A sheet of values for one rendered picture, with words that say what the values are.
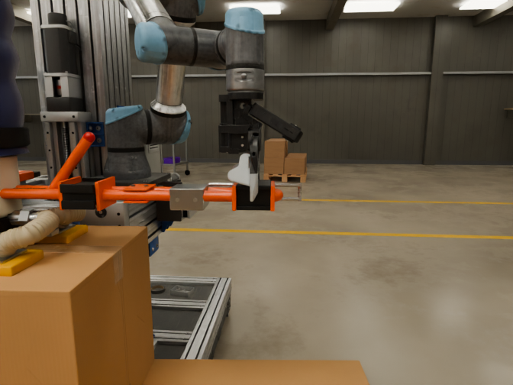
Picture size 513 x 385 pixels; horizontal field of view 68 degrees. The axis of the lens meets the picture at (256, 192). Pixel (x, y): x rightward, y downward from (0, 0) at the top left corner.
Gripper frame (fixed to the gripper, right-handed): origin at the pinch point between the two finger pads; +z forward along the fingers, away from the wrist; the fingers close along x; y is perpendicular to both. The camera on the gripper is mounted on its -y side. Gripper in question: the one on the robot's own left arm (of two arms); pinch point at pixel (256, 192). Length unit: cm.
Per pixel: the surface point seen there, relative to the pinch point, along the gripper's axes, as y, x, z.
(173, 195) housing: 16.5, 3.5, -0.1
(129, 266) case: 30.1, -5.4, 18.8
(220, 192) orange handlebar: 7.2, 2.9, -0.6
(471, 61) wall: -543, -1021, -172
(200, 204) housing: 11.2, 3.5, 1.8
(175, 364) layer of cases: 24, -18, 53
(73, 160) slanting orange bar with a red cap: 37.4, 1.4, -6.9
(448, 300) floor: -125, -172, 108
